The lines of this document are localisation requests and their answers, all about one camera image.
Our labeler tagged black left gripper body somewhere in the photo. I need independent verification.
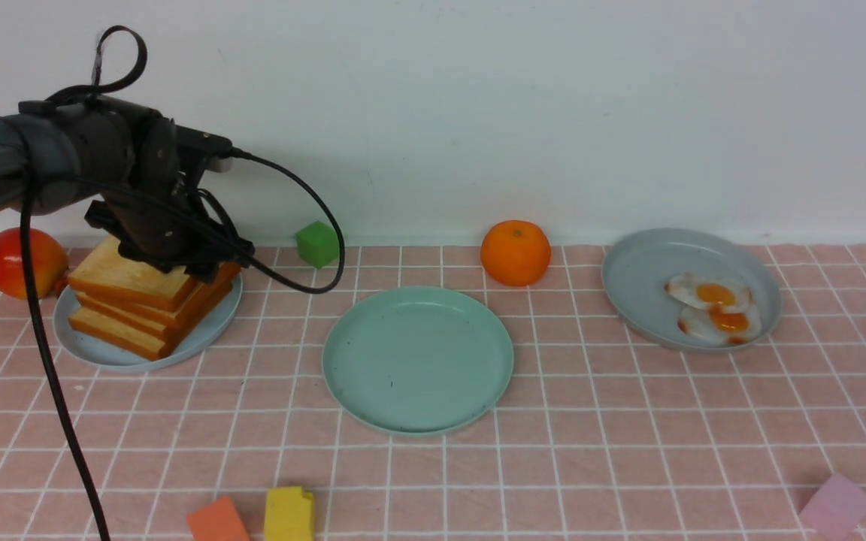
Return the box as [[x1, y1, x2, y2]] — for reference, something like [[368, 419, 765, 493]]
[[85, 116, 255, 283]]

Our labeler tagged toast slice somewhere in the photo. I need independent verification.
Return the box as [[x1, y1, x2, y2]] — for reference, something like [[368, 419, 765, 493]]
[[68, 308, 207, 361], [76, 277, 236, 329], [67, 235, 242, 313], [83, 297, 226, 337]]

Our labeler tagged fried egg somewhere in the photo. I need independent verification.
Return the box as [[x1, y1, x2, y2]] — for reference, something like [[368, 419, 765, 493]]
[[664, 273, 752, 314], [677, 305, 762, 347]]

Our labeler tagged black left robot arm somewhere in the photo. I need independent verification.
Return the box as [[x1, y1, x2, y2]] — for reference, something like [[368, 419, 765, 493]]
[[0, 95, 255, 283]]

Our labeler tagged light blue bread plate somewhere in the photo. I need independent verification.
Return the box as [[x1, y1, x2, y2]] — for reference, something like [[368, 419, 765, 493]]
[[53, 270, 243, 373]]

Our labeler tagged green foam cube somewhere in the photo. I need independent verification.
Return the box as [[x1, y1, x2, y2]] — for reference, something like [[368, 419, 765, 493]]
[[293, 220, 341, 268]]

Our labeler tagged red yellow apple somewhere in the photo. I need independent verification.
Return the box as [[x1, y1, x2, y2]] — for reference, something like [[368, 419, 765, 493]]
[[0, 228, 70, 301]]

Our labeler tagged green round plate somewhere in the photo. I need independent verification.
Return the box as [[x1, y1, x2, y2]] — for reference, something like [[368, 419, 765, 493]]
[[322, 286, 515, 437]]

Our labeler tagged orange foam block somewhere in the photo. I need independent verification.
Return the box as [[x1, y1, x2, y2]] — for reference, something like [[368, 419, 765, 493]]
[[186, 496, 250, 541]]

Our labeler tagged yellow foam block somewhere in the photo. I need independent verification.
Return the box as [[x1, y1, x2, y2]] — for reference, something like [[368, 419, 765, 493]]
[[262, 486, 316, 541]]

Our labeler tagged orange mandarin fruit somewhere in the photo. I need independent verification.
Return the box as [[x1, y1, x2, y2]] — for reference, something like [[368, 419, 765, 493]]
[[479, 220, 553, 287]]

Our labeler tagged grey-blue egg plate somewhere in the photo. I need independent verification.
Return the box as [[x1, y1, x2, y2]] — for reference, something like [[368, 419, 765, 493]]
[[601, 228, 783, 353]]

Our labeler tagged pink checkered tablecloth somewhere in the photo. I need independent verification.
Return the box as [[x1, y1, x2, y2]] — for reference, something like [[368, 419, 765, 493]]
[[0, 244, 866, 541]]

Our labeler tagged pink foam cube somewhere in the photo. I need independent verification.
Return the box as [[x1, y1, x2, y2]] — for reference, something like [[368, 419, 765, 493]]
[[798, 473, 866, 540]]

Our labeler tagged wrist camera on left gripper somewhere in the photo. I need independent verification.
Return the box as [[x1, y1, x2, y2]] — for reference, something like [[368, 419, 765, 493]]
[[176, 125, 234, 175]]

